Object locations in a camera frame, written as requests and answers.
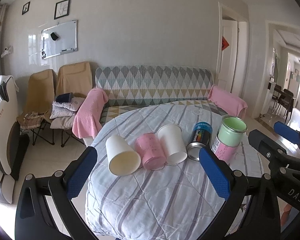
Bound pink green tin can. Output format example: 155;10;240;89
211;115;247;163

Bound dining chairs far room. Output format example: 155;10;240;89
273;85;294;122

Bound white paper cup right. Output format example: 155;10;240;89
157;124;187;165

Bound white paper cup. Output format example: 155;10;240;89
157;124;187;165
106;135;141;176

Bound white paper cup left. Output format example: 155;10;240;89
106;135;141;176

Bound pink towel right armrest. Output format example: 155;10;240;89
208;85;248;119

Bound pink towel armrest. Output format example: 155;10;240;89
72;88;108;139
208;85;248;119

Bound dark blue tin can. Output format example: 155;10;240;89
186;122;212;161

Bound white massage chair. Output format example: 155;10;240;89
0;75;30;204

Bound pink towel left armrest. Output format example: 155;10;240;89
72;88;108;139

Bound red door decoration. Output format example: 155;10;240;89
222;36;230;51

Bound stacked cushions on chair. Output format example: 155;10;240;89
50;93;85;129

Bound white door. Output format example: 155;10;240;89
217;20;238;92

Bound tan folding chair left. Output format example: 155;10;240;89
16;69;56;146

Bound tan folding chair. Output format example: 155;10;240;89
55;61;94;148
16;69;56;146

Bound tan folding chair right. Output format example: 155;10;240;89
55;61;94;148

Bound diamond patterned sofa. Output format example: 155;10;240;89
95;65;226;125

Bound wall power socket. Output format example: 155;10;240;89
1;46;13;58

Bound wall whiteboard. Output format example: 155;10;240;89
41;20;77;60

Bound small black picture frame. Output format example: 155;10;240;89
22;2;30;15

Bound black frame line drawing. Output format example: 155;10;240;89
54;0;71;20

